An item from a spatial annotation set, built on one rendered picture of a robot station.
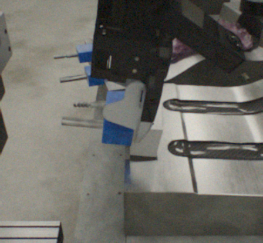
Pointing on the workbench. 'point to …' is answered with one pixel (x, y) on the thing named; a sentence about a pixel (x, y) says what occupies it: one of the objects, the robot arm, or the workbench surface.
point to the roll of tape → (252, 4)
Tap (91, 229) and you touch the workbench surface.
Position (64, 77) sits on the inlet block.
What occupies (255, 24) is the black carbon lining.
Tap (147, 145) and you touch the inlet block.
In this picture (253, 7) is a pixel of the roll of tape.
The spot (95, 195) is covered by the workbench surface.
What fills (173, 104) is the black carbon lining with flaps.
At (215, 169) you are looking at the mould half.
